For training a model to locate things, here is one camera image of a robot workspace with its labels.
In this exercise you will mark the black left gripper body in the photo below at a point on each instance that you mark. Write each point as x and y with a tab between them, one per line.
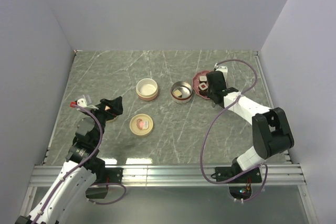
106	114

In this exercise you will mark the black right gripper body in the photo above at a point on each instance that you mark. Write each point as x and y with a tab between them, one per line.
210	92

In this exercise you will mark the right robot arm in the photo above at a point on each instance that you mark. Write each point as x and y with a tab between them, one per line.
271	132

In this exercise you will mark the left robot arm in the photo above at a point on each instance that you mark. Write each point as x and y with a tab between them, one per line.
82	173

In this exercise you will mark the sushi roll red centre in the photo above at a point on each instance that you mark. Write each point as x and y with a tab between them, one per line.
203	86

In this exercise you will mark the sushi roll white top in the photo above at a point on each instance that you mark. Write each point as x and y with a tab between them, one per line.
202	79

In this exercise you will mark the pink octagonal plate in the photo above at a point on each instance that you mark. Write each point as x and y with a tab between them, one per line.
202	94

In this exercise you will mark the steel bowl red band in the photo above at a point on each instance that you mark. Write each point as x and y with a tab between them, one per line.
186	90

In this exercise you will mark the cream lid with label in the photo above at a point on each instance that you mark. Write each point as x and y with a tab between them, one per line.
141	125

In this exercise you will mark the pink bowl white inside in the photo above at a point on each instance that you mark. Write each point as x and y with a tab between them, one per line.
147	89

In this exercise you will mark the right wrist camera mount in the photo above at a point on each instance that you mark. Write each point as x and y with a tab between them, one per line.
222	69

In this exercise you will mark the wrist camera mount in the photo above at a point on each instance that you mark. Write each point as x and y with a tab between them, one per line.
83	101
222	69

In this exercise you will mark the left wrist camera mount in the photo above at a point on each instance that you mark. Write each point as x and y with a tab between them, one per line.
83	101

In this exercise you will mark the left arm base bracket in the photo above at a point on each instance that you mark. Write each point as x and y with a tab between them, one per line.
110	175

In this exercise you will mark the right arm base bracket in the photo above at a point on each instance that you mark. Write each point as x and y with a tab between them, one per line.
225	173

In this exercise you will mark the aluminium front rail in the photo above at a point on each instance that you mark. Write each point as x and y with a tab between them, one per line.
180	175

